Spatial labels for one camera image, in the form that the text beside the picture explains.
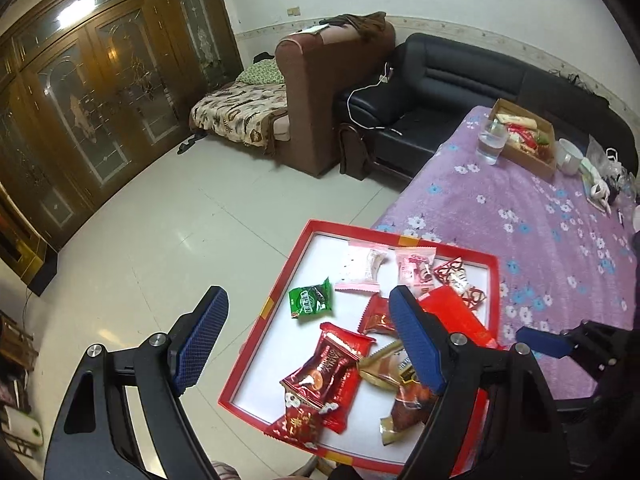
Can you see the dark red snack packet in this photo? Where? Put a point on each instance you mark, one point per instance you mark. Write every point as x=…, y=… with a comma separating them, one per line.
x=330, y=378

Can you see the black leather sofa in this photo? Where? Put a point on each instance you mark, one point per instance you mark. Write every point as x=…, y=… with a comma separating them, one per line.
x=396, y=119

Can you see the pale pink snack packet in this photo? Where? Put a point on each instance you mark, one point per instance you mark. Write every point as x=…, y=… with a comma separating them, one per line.
x=366, y=267

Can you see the red white patterned snack packet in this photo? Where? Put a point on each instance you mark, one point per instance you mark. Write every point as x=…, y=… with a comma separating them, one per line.
x=453, y=274

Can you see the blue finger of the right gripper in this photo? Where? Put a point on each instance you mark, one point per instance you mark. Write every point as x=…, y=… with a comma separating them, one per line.
x=548, y=344

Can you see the gold brown sesame snack packet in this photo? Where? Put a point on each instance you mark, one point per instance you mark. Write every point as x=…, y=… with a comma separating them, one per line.
x=391, y=369

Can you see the red floral snack packet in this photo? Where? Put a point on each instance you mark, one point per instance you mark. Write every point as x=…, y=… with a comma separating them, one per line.
x=300, y=425

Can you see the white ceramic mug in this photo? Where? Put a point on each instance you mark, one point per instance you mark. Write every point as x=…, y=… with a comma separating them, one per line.
x=568, y=157

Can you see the green snack packet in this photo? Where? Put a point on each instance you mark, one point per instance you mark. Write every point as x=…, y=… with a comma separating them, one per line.
x=311, y=300

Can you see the purple floral tablecloth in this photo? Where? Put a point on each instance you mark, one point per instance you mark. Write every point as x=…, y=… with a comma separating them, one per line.
x=561, y=261

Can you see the small red candy packet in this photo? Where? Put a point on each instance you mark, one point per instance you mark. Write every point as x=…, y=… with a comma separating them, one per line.
x=376, y=318

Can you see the dark wooden cabinet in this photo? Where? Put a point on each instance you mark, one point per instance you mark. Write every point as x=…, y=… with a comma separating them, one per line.
x=93, y=92

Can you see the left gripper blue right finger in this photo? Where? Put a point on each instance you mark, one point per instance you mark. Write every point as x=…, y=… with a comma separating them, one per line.
x=520, y=437

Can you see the red tray box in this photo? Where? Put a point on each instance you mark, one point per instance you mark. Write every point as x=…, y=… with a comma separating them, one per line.
x=279, y=345

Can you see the clear plastic cup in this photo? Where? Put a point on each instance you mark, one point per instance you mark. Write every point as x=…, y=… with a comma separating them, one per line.
x=491, y=141

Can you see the patterned blanket bed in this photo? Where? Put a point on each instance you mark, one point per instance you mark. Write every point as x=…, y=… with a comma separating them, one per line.
x=244, y=111

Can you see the plain red snack packet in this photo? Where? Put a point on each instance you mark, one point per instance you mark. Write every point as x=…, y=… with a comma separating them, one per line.
x=452, y=312

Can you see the cardboard snack box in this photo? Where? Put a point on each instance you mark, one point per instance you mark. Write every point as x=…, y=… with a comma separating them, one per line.
x=528, y=139

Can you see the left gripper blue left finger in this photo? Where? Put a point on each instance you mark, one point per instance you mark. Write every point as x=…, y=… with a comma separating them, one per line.
x=93, y=436

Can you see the brown armchair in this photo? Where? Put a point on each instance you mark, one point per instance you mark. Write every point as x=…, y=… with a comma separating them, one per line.
x=316, y=67

